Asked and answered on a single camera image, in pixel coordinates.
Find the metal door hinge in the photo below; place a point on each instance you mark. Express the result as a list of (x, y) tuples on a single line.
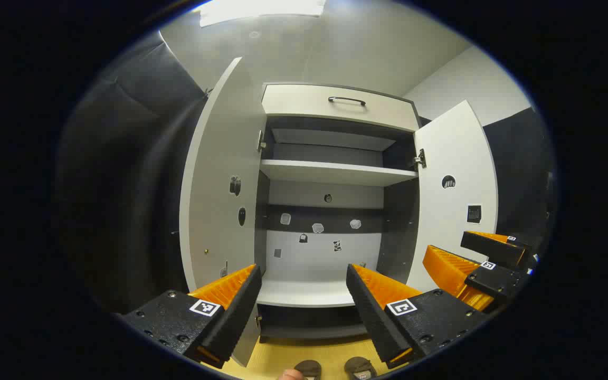
[(420, 158), (262, 141)]

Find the black backdrop cloth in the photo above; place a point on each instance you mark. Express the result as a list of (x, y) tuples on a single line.
[(124, 184), (520, 174)]

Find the white and grey shoe cabinet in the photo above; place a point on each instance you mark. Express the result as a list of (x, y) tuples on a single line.
[(325, 264)]

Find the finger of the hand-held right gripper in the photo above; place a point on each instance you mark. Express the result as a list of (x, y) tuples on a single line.
[(494, 252), (496, 282)]

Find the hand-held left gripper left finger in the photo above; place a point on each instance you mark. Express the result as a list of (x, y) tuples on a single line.
[(235, 322)]

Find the white cabinet drawer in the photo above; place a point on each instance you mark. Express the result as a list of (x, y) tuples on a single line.
[(304, 105)]

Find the ceiling light panel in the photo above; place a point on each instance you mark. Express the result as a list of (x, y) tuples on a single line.
[(262, 8)]

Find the brown fuzzy shoe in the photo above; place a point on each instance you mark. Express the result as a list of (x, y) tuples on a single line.
[(308, 368), (359, 368)]

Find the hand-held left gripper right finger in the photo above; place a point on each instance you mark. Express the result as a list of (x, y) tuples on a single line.
[(372, 322)]

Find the white shoe cabinet door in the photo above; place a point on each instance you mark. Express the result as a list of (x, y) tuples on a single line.
[(452, 221), (219, 174)]

